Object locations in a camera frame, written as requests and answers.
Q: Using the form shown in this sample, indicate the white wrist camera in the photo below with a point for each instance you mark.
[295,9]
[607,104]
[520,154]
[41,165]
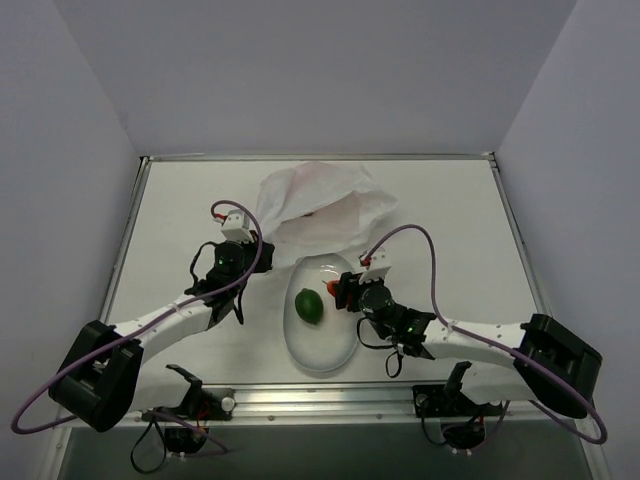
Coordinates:
[235,227]
[374,267]

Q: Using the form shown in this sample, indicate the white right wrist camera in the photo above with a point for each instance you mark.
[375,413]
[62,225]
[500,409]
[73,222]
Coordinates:
[374,267]

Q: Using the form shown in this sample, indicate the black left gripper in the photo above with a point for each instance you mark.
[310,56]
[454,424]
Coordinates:
[263,255]

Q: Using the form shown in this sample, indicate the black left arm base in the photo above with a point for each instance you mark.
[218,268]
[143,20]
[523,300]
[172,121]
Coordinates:
[179,412]

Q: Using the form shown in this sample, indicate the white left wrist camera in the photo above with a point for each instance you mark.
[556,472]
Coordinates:
[235,227]

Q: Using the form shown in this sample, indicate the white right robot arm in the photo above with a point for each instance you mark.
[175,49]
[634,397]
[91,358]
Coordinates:
[539,360]

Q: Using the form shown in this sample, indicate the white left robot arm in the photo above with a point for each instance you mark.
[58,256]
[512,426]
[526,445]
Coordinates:
[100,390]

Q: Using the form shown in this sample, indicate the red fake fruit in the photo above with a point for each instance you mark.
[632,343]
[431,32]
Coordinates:
[332,287]

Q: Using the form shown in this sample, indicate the white oval plate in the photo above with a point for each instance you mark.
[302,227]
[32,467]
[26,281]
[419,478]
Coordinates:
[327,346]

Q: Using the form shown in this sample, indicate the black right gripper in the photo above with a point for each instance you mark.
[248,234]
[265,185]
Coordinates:
[345,291]

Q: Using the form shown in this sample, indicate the white plastic bag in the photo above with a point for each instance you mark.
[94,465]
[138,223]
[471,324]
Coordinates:
[319,208]

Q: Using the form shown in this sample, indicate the green fake lime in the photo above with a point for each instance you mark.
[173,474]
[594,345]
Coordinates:
[309,306]

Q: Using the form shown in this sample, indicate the aluminium front rail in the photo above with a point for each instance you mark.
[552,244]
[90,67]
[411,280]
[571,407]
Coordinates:
[303,403]

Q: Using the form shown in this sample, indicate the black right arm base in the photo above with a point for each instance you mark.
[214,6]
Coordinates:
[465,425]

